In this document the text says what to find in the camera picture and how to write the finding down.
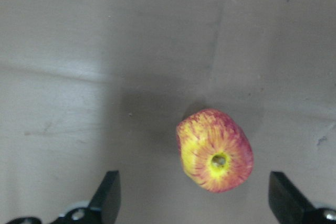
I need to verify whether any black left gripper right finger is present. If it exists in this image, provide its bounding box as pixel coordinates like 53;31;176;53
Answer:
268;171;335;224

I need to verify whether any red yellow striped apple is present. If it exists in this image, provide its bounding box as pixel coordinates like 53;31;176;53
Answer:
176;109;254;193

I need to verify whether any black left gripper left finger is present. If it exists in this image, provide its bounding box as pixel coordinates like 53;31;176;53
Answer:
52;170;121;224

